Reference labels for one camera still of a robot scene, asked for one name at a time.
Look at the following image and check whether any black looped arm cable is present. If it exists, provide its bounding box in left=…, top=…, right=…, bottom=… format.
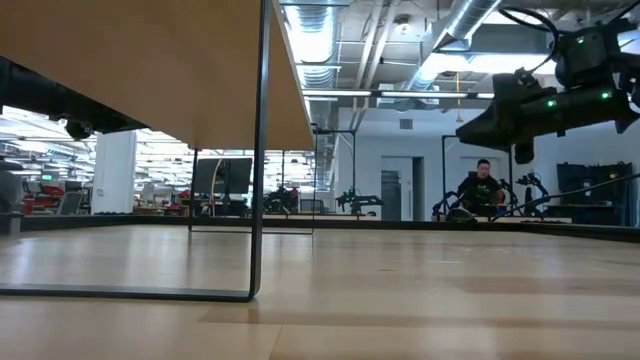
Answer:
left=497, top=5, right=562, bottom=74

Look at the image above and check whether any dark computer monitor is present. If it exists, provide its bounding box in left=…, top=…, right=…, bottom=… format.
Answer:
left=191, top=156, right=254, bottom=196

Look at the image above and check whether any yellow hanging cord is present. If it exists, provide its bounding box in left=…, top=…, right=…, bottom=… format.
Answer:
left=453, top=72, right=465, bottom=125

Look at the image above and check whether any grey door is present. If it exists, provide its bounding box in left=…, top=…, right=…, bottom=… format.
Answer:
left=380, top=155, right=426, bottom=223

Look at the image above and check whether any silver ceiling air duct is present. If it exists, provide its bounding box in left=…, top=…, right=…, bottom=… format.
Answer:
left=402, top=0, right=504, bottom=92

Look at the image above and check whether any light grey desk chair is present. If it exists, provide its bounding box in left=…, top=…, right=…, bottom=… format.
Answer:
left=55, top=190, right=85, bottom=217

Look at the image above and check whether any black equipment cabinet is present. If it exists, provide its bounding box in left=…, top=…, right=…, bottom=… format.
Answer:
left=544, top=161, right=635, bottom=227

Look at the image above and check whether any wooden shelf with black frame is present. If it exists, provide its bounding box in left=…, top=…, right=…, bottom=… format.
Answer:
left=0, top=0, right=319, bottom=304

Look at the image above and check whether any black table edge frame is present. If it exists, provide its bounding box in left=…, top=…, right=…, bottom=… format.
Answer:
left=0, top=212, right=640, bottom=245

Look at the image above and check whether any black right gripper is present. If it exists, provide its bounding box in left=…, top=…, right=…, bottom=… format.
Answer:
left=454, top=71, right=557, bottom=166

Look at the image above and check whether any white square pillar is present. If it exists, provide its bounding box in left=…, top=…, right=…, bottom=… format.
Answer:
left=90, top=130, right=138, bottom=216

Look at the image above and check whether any ribbed silver ceiling duct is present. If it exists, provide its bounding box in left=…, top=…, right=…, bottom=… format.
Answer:
left=293, top=3, right=343, bottom=90

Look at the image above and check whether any person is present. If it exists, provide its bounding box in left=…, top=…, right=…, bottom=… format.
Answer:
left=455, top=158, right=507, bottom=222

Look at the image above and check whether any black diagonal cable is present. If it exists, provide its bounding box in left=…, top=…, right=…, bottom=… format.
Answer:
left=489, top=171, right=640, bottom=223

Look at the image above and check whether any long ceiling light strip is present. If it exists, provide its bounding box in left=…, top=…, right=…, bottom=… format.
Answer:
left=301, top=88, right=497, bottom=101

